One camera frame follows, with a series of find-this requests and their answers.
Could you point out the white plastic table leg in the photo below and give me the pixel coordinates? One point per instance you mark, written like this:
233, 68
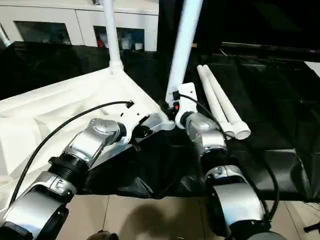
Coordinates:
112, 37
185, 45
226, 100
212, 95

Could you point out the white plastic table top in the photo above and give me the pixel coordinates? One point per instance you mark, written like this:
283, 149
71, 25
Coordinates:
50, 105

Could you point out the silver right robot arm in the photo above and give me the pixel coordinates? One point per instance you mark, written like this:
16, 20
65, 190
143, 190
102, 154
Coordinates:
212, 140

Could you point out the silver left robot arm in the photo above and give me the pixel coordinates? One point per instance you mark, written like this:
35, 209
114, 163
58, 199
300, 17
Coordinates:
85, 142

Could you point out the small white jar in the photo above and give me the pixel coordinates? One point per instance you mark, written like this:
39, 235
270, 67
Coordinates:
138, 46

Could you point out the black plastic mat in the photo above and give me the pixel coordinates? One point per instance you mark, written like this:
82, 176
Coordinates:
262, 112

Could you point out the red box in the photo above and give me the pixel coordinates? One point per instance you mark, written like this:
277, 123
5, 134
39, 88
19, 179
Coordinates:
101, 41

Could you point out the black horizontal bar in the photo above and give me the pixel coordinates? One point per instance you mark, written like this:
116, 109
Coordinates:
270, 50

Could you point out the dark furniture with brass label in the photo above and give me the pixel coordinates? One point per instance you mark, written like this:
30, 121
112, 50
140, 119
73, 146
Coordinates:
250, 20

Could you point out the white glass-door cabinet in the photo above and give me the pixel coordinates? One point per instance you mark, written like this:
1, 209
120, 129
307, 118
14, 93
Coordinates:
75, 17

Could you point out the blue white plastic pack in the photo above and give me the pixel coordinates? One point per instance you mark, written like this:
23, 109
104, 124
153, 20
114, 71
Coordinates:
5, 37

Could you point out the black tripod stand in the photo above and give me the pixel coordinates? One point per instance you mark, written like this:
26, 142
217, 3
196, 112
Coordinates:
312, 227

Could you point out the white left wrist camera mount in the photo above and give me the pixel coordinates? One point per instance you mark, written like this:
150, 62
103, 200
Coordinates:
135, 115

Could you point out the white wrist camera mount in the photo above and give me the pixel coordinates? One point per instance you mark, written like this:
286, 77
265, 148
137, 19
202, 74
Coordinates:
135, 115
186, 100

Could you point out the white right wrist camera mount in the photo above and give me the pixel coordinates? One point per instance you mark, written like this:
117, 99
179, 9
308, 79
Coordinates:
186, 100

